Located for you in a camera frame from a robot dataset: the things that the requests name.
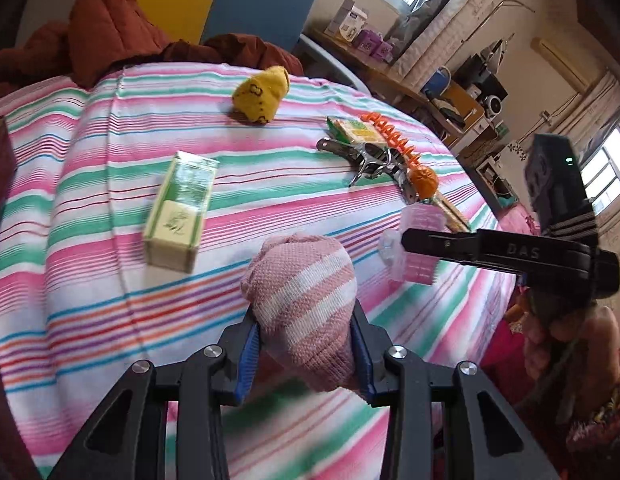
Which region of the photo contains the person's right hand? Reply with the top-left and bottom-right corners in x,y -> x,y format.
520,290 -> 620,411

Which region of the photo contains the white carton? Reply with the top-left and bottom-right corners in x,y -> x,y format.
324,0 -> 369,42

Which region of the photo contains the side window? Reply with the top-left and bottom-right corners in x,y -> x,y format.
580,130 -> 620,216

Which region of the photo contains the flat cracker packet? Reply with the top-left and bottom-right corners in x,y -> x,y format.
425,195 -> 473,233

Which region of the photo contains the long green-ended cracker packet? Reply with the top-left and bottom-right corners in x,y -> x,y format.
326,116 -> 385,147

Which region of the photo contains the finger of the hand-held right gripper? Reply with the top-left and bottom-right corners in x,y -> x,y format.
401,228 -> 493,267

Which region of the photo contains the green toothpick box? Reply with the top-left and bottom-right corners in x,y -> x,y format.
142,151 -> 221,275

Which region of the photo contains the orange fruit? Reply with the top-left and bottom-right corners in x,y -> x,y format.
407,166 -> 439,198

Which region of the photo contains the grey storage crate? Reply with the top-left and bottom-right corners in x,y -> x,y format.
477,157 -> 518,216

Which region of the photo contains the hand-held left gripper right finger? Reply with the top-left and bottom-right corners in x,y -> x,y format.
349,299 -> 561,480

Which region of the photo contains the pink bedsheet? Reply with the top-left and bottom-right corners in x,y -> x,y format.
482,205 -> 541,401

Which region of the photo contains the pale patterned curtain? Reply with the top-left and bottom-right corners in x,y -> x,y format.
395,0 -> 491,76

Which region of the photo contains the wooden cabinet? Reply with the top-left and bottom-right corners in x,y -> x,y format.
450,82 -> 498,141

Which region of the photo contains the orange plastic rack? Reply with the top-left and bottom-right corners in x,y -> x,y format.
362,111 -> 421,168

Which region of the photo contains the white air conditioner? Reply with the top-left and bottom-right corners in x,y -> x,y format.
530,37 -> 591,88

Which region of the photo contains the black monitor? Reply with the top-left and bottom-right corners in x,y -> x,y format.
452,55 -> 508,101

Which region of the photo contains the person's right forearm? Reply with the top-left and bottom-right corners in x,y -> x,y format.
565,350 -> 620,461

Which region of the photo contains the yellow sock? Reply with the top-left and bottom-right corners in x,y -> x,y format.
232,66 -> 291,126

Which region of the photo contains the white fan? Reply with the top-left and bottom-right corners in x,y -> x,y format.
482,94 -> 506,121

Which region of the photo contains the silver metal hand tool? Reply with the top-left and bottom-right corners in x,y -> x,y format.
316,137 -> 421,206

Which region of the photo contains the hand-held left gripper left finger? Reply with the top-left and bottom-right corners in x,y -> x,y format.
48,305 -> 263,480

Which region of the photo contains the grey plastic sheet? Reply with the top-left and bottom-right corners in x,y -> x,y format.
390,0 -> 466,36

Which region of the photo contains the rust red jacket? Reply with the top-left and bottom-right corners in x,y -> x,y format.
0,0 -> 303,91

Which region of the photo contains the striped cloth covered desktop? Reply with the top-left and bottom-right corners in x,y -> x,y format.
0,60 -> 521,480

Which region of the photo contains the pink striped sock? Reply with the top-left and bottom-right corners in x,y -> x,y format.
240,232 -> 363,393

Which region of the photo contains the wooden side table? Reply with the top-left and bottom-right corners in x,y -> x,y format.
305,25 -> 441,111

